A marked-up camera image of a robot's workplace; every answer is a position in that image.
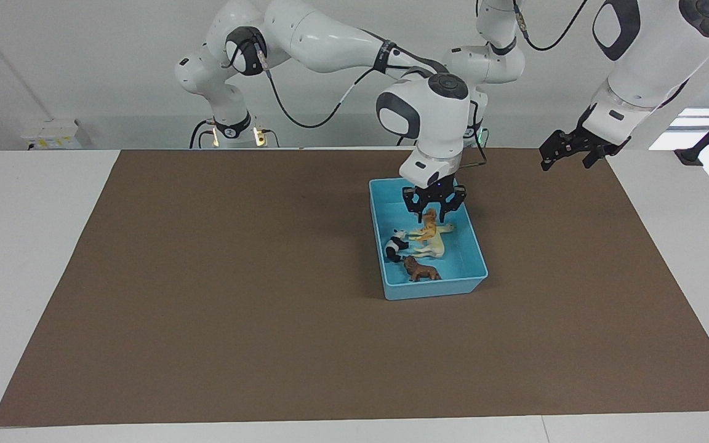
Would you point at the brown table mat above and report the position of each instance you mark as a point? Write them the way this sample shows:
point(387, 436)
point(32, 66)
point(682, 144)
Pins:
point(237, 307)

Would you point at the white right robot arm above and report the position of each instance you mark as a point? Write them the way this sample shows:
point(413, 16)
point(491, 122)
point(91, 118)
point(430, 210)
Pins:
point(330, 43)

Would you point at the cream horse toy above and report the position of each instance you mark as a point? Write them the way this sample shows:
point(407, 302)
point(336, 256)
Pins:
point(433, 247)

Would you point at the orange striped tiger toy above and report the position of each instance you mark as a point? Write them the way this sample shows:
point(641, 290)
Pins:
point(429, 229)

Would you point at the white yellow electrical box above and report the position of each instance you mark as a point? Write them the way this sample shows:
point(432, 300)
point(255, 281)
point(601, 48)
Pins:
point(53, 134)

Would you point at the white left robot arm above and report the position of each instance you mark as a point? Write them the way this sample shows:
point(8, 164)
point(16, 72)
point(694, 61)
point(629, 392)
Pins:
point(650, 55)

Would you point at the black and white panda toy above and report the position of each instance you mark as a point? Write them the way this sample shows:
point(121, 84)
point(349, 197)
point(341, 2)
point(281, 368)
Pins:
point(394, 247)

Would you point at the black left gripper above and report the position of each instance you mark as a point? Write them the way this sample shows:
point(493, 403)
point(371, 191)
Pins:
point(600, 138)

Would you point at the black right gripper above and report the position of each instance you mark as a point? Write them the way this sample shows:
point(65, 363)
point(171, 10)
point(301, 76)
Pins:
point(434, 192)

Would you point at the light blue storage box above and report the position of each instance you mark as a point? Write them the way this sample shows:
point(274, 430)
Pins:
point(462, 258)

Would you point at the brown lion toy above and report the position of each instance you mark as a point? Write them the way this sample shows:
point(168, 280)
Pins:
point(419, 271)

